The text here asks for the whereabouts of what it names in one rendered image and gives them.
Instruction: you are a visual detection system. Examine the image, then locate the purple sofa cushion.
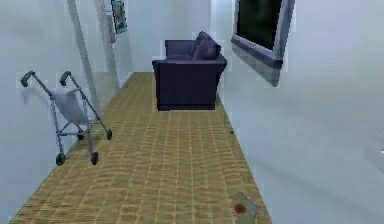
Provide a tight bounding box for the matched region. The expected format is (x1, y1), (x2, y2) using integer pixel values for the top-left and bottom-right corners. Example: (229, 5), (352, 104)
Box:
(190, 31), (222, 61)

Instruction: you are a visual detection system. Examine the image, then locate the grey wheeled walker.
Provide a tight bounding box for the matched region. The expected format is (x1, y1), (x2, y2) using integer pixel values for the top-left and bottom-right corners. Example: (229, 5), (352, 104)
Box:
(20, 70), (113, 167)

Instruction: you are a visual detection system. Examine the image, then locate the green plate with red food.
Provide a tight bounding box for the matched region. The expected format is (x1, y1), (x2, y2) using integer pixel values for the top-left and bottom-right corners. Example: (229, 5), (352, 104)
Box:
(231, 192), (259, 224)

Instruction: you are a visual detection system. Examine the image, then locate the grey framed wall picture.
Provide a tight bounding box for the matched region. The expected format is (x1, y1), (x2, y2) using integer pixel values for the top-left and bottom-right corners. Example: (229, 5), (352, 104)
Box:
(105, 11), (118, 46)

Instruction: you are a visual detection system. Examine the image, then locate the teal framed wall picture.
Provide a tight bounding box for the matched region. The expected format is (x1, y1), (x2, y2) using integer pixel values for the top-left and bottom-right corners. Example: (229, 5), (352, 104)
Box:
(110, 0), (128, 35)

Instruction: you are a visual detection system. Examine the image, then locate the dark purple sofa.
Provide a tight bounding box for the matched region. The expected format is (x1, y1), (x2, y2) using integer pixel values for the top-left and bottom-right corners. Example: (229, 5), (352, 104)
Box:
(151, 39), (228, 112)

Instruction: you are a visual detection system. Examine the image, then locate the grey framed window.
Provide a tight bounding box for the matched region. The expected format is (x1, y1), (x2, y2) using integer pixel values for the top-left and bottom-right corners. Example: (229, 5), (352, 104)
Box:
(230, 0), (296, 70)

